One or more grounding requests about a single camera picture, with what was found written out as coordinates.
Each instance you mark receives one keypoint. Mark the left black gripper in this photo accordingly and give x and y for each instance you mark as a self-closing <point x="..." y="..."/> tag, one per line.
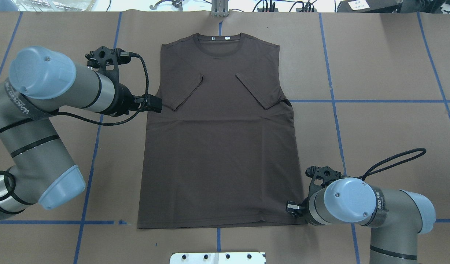
<point x="123" y="99"/>

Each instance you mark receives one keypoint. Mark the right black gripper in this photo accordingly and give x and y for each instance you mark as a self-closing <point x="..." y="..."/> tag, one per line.
<point x="294" y="207"/>

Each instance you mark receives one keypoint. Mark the brown t-shirt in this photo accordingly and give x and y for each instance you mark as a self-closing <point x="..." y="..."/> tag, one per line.
<point x="223" y="150"/>

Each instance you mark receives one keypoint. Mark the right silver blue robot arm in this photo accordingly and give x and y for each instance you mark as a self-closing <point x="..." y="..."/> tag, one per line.
<point x="396" y="217"/>

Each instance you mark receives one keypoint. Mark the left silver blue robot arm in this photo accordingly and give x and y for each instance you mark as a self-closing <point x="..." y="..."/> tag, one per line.
<point x="39" y="83"/>

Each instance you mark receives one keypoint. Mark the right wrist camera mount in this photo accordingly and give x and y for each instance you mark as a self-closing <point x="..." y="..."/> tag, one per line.
<point x="321" y="177"/>

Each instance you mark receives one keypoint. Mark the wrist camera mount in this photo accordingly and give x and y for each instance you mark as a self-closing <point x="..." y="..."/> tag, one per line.
<point x="106" y="61"/>
<point x="321" y="177"/>

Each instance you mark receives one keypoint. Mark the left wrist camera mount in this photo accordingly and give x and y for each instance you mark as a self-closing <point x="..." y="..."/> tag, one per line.
<point x="106" y="61"/>

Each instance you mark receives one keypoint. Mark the aluminium frame post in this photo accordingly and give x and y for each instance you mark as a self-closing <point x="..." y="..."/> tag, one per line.
<point x="219" y="8"/>

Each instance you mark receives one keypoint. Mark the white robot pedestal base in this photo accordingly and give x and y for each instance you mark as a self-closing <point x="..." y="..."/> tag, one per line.
<point x="219" y="258"/>

